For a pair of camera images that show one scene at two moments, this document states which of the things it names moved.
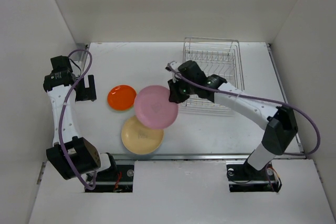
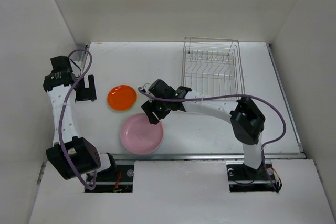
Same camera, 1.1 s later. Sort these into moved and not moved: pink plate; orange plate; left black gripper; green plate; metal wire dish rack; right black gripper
Moved: right black gripper; pink plate
Not moved: green plate; metal wire dish rack; left black gripper; orange plate
